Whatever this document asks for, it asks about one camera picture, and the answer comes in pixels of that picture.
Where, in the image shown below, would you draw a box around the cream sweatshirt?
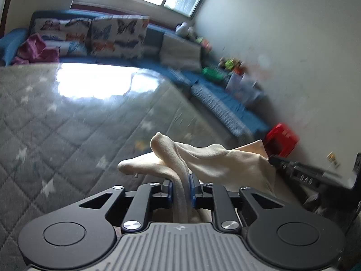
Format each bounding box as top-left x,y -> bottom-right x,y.
118,132 -> 276,223

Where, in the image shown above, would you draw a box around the black gloved right hand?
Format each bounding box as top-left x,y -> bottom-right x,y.
303,184 -> 360,232

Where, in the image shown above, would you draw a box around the red plastic stool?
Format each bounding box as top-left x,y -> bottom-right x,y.
263,123 -> 299,158

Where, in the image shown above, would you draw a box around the blue sofa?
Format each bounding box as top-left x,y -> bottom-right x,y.
0,9 -> 272,145

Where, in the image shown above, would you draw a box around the clear plastic storage box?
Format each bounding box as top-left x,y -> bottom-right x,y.
225,73 -> 266,108

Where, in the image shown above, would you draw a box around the green bowl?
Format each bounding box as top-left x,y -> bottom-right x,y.
202,67 -> 227,84

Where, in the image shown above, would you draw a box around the grey plain cushion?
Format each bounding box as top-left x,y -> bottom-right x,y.
159,34 -> 202,72

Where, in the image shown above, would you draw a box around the right butterfly cushion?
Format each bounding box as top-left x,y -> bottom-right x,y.
90,15 -> 149,59

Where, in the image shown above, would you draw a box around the butterfly cushion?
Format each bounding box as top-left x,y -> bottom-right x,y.
90,15 -> 149,59
30,18 -> 92,57

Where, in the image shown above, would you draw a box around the panda plush toy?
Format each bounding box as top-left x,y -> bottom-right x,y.
175,22 -> 194,39

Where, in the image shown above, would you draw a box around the left butterfly cushion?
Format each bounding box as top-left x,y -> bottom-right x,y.
30,18 -> 92,57

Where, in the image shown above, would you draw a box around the pink cloth on sofa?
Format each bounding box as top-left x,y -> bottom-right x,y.
12,33 -> 59,65

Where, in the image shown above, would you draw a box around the wall socket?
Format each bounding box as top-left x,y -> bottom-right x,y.
327,152 -> 340,168

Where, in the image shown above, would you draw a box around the plush toys by wall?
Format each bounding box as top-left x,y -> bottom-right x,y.
218,57 -> 247,75

